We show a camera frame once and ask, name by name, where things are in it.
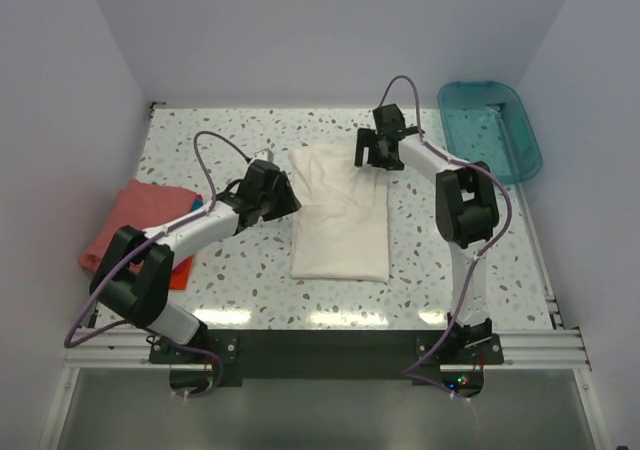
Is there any folded orange t shirt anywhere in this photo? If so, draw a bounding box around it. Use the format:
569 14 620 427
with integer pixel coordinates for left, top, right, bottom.
169 256 194 291

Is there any folded blue t shirt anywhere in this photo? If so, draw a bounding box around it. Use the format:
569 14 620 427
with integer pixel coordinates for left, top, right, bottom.
191 194 204 212

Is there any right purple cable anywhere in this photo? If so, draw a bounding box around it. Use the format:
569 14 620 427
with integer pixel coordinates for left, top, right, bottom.
399 74 514 383

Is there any folded pink t shirt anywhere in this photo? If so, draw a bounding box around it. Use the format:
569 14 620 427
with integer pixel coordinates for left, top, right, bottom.
78 179 202 272

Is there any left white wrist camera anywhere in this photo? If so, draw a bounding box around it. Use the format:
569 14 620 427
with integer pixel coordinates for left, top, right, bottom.
253 148 274 162

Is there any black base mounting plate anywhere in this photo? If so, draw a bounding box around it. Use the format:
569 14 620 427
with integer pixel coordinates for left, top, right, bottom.
146 330 505 397

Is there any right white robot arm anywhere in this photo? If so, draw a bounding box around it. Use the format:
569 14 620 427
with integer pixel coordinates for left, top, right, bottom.
355 104 499 363

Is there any white t shirt red print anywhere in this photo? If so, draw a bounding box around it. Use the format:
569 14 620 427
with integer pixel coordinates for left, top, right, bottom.
290 145 390 283

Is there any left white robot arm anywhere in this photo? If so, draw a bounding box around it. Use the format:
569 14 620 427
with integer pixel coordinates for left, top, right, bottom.
90 159 301 362

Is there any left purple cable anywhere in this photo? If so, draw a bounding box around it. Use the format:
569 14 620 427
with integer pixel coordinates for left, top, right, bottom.
64 130 256 349

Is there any aluminium frame rail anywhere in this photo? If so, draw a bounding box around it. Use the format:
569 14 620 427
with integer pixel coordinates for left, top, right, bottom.
63 327 590 370

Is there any purple cable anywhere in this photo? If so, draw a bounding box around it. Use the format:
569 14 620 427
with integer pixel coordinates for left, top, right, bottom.
64 130 256 349
399 74 514 383

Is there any teal plastic basket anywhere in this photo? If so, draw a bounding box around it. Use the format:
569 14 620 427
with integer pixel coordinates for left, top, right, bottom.
437 81 543 185

